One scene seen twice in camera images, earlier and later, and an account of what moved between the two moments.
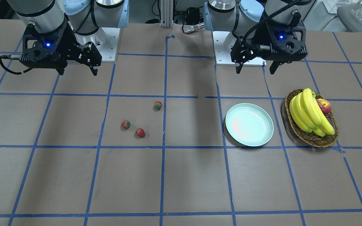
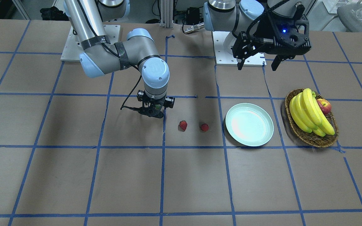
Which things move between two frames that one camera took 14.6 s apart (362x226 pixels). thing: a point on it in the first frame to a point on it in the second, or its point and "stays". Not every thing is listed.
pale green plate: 249,124 stays
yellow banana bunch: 305,110 stays
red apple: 325,105 stays
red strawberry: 140,132 to 205,127
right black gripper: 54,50 to 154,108
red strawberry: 126,124 to 183,124
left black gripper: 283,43 stays
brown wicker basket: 312,139 stays
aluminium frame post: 167,14 stays
